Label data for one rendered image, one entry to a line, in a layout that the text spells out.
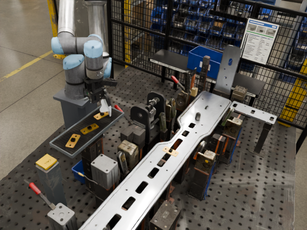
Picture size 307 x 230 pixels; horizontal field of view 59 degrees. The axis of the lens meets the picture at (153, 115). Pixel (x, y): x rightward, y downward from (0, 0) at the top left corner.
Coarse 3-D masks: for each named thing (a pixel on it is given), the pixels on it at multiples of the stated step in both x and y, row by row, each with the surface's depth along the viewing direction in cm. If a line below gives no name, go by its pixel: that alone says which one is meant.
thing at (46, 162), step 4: (44, 156) 114; (48, 156) 114; (40, 160) 112; (44, 160) 112; (48, 160) 113; (52, 160) 113; (56, 160) 113; (40, 164) 111; (44, 164) 111; (48, 164) 111; (52, 164) 112; (44, 168) 110
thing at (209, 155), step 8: (208, 152) 138; (200, 160) 139; (208, 160) 136; (200, 168) 142; (208, 168) 139; (200, 176) 146; (192, 184) 152; (200, 184) 149; (208, 184) 152; (192, 192) 156; (200, 192) 152; (200, 200) 155
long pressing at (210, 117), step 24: (216, 96) 187; (192, 120) 164; (216, 120) 166; (168, 144) 147; (192, 144) 148; (144, 168) 133; (168, 168) 134; (120, 192) 121; (144, 192) 122; (96, 216) 112; (144, 216) 113
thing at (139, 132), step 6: (132, 126) 146; (138, 126) 145; (138, 132) 142; (144, 132) 144; (138, 138) 141; (144, 138) 147; (138, 144) 144; (144, 144) 150; (138, 150) 147; (138, 156) 152; (138, 162) 155
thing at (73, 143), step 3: (72, 135) 125; (75, 135) 125; (78, 135) 125; (72, 138) 122; (75, 138) 123; (78, 138) 123; (69, 141) 121; (72, 141) 121; (75, 141) 122; (66, 144) 120; (69, 144) 120; (72, 144) 120; (75, 144) 121; (72, 147) 119
